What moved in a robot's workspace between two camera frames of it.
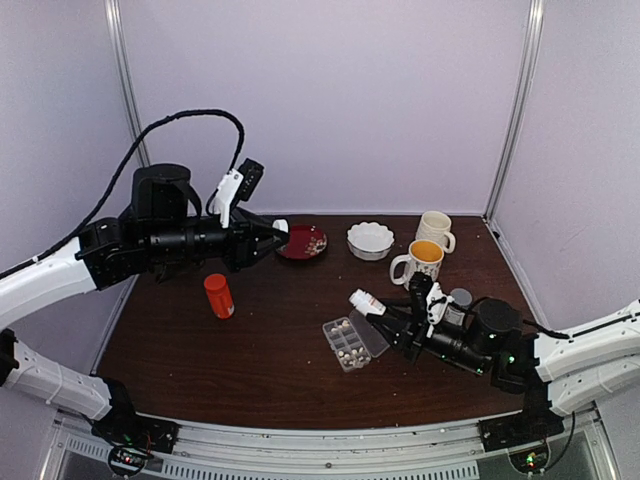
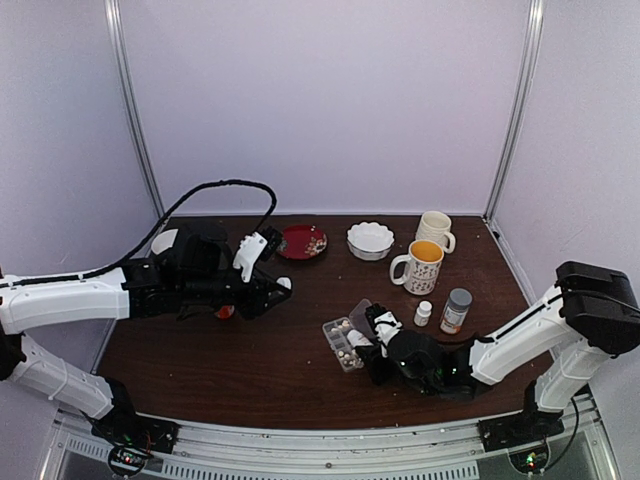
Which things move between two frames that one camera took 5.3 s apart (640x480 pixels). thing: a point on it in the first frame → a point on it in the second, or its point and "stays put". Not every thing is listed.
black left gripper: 240,251 → 255,304
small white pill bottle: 280,224 → 285,281
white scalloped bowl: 370,241 stays put
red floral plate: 303,242 stays put
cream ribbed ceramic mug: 436,225 stays put
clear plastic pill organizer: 355,340 stays put
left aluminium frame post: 125,74 stays put
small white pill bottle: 363,301 → 356,338
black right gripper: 409,330 → 372,363
